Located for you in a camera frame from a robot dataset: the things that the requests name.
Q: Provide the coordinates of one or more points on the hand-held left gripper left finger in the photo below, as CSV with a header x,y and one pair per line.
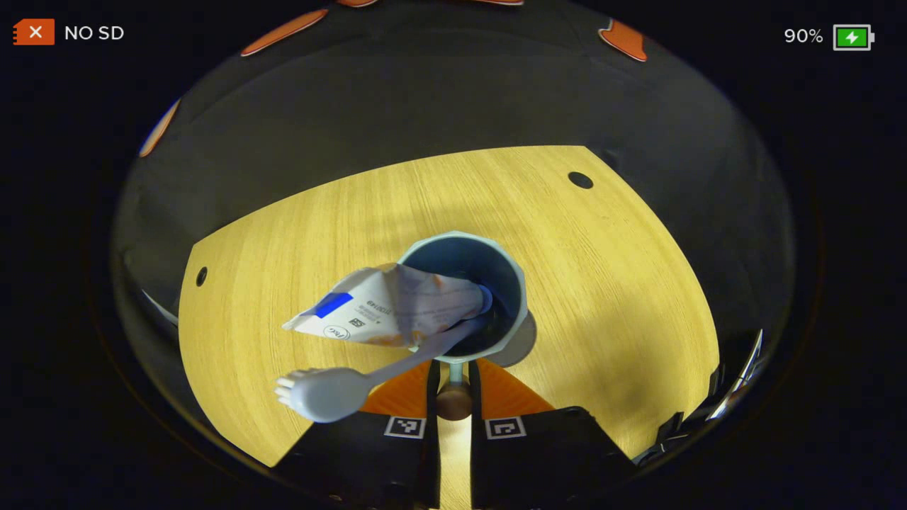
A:
x,y
368,460

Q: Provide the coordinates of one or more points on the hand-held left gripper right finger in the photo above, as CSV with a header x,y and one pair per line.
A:
x,y
538,453

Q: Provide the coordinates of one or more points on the light blue toothbrush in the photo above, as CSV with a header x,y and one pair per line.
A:
x,y
329,393

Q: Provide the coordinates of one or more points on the dark round coaster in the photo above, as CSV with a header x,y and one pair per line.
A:
x,y
523,343

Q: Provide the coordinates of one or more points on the white toothpaste tube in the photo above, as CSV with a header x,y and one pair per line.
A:
x,y
397,304

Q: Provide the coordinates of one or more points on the black backdrop cloth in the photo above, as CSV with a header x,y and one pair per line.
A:
x,y
425,92

